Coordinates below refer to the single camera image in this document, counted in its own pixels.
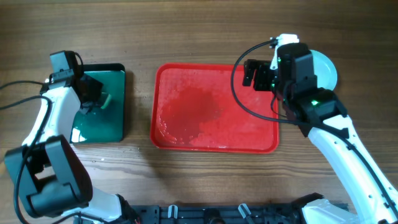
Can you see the red plastic serving tray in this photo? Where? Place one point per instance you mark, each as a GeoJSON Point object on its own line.
{"type": "Point", "coordinates": [194, 110]}

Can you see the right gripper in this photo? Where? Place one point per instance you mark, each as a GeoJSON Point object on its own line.
{"type": "Point", "coordinates": [259, 67]}

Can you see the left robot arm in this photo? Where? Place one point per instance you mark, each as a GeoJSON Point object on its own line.
{"type": "Point", "coordinates": [49, 179]}

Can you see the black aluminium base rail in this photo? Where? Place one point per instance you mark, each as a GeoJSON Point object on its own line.
{"type": "Point", "coordinates": [267, 214]}

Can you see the black tray with green water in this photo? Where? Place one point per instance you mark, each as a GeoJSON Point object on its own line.
{"type": "Point", "coordinates": [103, 125]}

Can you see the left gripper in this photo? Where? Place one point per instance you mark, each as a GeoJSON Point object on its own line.
{"type": "Point", "coordinates": [95, 85]}

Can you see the light blue plate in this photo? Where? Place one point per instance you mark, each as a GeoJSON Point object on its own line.
{"type": "Point", "coordinates": [325, 71]}

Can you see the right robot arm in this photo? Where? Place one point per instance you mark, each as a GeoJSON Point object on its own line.
{"type": "Point", "coordinates": [323, 119]}

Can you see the green dish sponge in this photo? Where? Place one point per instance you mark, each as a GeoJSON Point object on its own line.
{"type": "Point", "coordinates": [104, 100]}

